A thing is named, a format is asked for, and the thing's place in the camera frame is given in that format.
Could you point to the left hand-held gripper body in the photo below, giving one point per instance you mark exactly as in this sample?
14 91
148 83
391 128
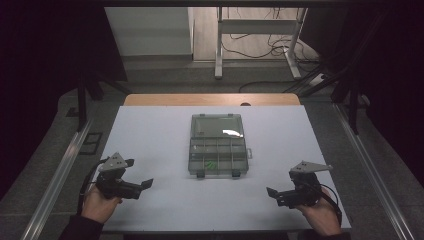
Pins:
115 186

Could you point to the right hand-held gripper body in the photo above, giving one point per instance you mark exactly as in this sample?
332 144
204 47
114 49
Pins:
305 195

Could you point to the clear grey compartment storage box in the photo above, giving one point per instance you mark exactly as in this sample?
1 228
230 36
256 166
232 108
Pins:
218 156

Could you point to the small green terminal connector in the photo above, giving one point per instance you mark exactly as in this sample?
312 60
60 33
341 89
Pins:
210 164

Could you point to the person's left hand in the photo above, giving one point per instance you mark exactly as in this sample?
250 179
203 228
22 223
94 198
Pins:
98 208

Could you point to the person's right hand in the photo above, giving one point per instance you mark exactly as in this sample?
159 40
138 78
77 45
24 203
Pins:
321 218

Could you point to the dark metal stand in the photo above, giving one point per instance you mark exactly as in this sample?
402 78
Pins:
81 103
353 106

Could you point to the light wooden table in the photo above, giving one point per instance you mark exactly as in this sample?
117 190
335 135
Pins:
200 99

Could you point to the white power strip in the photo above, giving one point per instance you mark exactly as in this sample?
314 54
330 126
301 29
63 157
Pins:
316 80

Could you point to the dark curtain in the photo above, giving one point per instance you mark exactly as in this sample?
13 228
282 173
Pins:
40 66
393 66

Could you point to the white partition panel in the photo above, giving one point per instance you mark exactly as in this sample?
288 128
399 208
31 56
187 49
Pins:
150 30

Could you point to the aluminium rail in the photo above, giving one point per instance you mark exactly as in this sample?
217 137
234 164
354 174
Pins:
56 183
373 173

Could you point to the white metal table frame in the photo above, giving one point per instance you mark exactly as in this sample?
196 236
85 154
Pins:
258 26

